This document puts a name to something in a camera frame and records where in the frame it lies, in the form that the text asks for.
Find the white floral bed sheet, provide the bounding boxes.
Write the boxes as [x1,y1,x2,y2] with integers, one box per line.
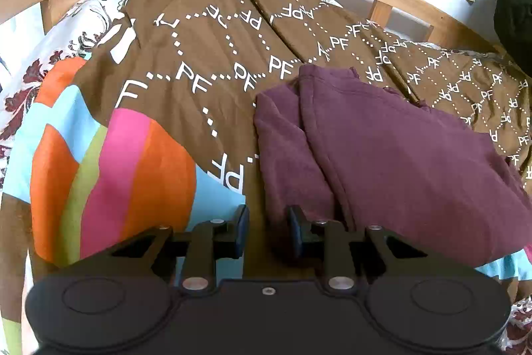
[1,0,128,178]

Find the brown PF patterned blanket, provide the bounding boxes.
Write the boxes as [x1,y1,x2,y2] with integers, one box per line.
[1,0,531,329]

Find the maroon small garment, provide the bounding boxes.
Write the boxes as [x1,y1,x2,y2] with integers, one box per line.
[254,65,531,267]

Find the colourful striped blanket panel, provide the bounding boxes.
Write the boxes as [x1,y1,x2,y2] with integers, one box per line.
[1,58,245,267]

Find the black hanging garment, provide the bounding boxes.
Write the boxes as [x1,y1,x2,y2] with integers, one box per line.
[494,0,531,75]

